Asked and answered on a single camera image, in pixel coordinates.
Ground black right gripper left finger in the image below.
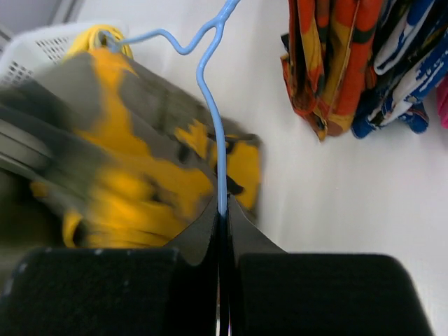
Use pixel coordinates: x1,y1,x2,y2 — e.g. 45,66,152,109
1,199,218,335

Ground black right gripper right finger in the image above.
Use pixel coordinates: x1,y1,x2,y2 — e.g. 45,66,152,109
227,197,433,335

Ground olive yellow camouflage trousers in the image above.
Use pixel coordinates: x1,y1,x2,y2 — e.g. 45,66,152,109
0,48,264,249

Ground blue hanger of camouflage trousers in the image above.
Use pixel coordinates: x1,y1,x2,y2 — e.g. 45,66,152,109
100,0,239,218

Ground orange camouflage trousers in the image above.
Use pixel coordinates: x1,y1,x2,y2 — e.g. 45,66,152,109
281,0,383,141

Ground pink trousers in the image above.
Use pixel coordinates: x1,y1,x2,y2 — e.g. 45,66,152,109
436,75,448,129

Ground blue white patterned trousers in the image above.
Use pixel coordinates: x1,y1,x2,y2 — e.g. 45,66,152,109
351,1,447,139

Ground white plastic basket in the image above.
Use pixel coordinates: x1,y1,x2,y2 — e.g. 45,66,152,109
1,20,128,88

